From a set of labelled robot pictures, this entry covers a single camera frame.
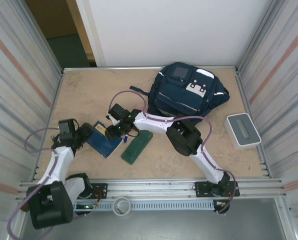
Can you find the large blue book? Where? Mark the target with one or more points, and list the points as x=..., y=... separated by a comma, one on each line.
x=106, y=147

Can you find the green pencil case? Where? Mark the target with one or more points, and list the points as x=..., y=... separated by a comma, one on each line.
x=136, y=148

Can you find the navy blue backpack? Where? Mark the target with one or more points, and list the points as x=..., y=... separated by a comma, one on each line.
x=178, y=100

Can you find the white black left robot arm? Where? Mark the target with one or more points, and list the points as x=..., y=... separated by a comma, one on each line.
x=65, y=160

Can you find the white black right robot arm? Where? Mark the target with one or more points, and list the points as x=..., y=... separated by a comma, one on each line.
x=151, y=126

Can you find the white blue marker pen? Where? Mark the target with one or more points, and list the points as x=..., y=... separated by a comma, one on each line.
x=125, y=139

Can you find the small dark metal object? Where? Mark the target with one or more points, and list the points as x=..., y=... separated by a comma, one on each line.
x=53, y=137

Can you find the brown cloth bundle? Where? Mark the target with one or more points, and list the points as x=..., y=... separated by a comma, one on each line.
x=24, y=208

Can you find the white grey box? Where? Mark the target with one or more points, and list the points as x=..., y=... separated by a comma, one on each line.
x=242, y=130

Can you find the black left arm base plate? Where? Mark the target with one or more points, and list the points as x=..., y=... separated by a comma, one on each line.
x=100, y=190

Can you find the aluminium rail beam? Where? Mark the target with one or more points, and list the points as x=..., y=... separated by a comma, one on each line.
x=151, y=186

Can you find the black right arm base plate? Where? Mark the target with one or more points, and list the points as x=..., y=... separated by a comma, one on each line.
x=202, y=188

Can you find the white door frame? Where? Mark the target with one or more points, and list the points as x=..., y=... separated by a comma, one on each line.
x=90, y=30

